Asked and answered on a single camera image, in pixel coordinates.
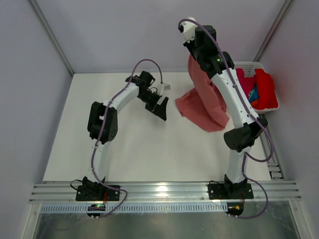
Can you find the right aluminium corner post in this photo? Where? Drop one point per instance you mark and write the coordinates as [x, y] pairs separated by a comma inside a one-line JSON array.
[[275, 26]]

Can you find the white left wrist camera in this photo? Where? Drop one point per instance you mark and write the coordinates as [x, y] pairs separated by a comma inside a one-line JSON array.
[[162, 87]]

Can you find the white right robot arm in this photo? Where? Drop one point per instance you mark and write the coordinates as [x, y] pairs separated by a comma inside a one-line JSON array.
[[247, 124]]

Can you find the black controller board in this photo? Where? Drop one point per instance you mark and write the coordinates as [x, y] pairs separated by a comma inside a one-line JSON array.
[[96, 210], [235, 209]]

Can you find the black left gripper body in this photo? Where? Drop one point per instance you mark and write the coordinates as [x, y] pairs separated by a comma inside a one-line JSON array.
[[150, 99]]

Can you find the slotted grey cable duct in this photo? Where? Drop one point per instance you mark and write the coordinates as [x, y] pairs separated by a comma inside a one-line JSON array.
[[80, 208]]

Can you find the white perforated plastic basket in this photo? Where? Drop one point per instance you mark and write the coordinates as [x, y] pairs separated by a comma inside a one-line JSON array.
[[249, 70]]

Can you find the red t shirt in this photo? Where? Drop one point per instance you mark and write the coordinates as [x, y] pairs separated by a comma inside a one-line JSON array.
[[266, 91]]

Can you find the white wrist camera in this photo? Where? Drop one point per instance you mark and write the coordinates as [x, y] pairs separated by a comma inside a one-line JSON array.
[[162, 87], [188, 29]]

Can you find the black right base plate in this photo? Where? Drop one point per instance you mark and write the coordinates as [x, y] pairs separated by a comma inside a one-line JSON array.
[[223, 191]]

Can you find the left aluminium corner post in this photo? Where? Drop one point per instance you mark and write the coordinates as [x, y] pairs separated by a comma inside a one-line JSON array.
[[50, 34]]

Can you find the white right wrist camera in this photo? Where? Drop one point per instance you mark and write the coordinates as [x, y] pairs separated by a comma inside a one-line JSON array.
[[188, 29]]

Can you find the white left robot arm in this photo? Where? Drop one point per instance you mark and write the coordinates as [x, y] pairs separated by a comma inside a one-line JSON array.
[[103, 127]]

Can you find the aluminium corner post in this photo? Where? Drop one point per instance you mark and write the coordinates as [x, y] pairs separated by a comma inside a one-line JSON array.
[[275, 26], [50, 34]]

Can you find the blue garment in basket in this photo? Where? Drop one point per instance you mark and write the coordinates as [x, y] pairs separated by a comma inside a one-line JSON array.
[[253, 94]]

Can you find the left black controller board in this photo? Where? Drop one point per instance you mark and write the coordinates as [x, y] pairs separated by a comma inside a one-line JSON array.
[[96, 210]]

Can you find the salmon pink t shirt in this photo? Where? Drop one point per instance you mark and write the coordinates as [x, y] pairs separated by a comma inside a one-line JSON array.
[[203, 105]]

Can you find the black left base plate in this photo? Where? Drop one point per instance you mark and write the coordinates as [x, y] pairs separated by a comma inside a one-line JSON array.
[[96, 193]]

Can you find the right black controller board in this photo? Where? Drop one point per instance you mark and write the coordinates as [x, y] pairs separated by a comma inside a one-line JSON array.
[[235, 209]]

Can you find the magenta t shirt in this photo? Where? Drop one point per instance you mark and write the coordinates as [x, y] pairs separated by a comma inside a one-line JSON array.
[[247, 83]]

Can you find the right side aluminium rail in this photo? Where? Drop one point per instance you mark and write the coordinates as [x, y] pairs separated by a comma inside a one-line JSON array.
[[273, 163]]

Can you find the aluminium mounting rail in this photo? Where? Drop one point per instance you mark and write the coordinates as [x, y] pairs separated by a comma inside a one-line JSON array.
[[159, 192]]

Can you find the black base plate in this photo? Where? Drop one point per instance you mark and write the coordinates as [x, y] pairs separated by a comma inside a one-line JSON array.
[[223, 191], [96, 193]]

